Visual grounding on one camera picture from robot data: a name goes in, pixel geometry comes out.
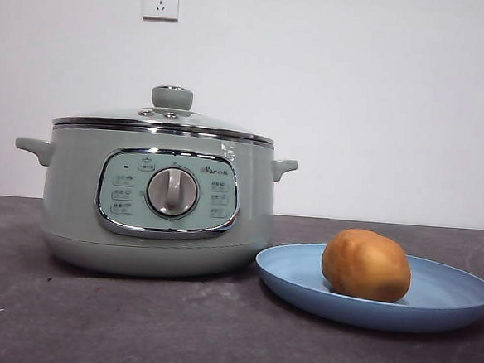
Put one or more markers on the glass lid with green knob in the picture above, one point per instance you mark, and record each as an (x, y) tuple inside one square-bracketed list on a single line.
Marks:
[(171, 98)]

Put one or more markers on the brown potato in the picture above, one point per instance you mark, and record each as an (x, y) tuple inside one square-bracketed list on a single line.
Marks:
[(365, 265)]

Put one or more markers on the blue round plate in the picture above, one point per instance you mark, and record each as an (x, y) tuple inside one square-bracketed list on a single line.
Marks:
[(285, 272)]

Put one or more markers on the pale green electric steamer pot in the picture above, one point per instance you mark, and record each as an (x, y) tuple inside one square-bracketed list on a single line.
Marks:
[(78, 203)]

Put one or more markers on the white wall socket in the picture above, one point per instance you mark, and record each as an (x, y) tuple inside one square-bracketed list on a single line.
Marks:
[(161, 1)]

